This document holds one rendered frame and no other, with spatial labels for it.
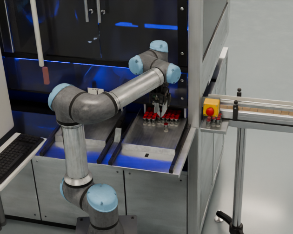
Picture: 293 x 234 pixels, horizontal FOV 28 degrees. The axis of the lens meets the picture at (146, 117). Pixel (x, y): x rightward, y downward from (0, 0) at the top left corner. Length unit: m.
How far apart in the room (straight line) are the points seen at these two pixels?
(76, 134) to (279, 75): 3.44
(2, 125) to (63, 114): 0.98
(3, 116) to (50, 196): 0.65
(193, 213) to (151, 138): 0.61
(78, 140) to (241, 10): 4.88
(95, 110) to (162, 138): 0.83
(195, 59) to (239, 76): 2.64
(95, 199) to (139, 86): 0.47
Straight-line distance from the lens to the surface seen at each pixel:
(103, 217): 2.30
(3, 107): 3.09
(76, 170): 2.31
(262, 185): 4.02
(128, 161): 2.69
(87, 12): 2.74
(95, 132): 2.92
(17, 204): 3.66
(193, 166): 3.06
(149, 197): 3.26
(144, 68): 2.36
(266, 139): 4.49
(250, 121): 2.99
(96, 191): 2.30
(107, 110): 2.09
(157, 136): 2.86
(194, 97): 2.84
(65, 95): 2.14
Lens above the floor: 2.43
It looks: 31 degrees down
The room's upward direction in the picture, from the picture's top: 2 degrees counter-clockwise
